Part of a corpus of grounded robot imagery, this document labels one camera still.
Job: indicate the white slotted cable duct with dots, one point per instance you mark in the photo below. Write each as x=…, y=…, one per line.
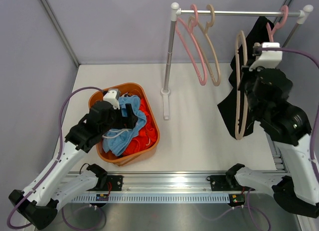
x=117, y=198

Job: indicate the light blue shorts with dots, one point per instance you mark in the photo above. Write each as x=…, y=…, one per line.
x=117, y=139

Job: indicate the bright orange shorts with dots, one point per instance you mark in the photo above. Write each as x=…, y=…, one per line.
x=146, y=137

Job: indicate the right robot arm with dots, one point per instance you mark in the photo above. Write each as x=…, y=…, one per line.
x=289, y=128

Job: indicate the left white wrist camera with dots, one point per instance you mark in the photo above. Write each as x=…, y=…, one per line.
x=112, y=96

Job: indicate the orange plastic basket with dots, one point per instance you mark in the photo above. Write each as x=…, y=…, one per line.
x=130, y=89

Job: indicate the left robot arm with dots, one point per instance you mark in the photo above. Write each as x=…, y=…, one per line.
x=40, y=201

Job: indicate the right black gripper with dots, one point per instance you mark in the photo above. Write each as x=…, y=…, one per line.
x=246, y=74

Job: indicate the pink hanger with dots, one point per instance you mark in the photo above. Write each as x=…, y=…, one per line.
x=202, y=77
x=271, y=31

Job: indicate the aluminium mounting rail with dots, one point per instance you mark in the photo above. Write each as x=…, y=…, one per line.
x=166, y=182

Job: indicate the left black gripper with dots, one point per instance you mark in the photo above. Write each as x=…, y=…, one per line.
x=127, y=122

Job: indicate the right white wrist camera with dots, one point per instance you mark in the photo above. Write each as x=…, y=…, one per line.
x=266, y=58

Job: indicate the metal clothes rack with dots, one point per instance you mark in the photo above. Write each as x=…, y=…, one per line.
x=176, y=11

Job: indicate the black shorts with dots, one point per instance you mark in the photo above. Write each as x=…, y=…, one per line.
x=234, y=108

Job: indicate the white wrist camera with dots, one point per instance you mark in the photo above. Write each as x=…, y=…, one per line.
x=266, y=58
x=112, y=96

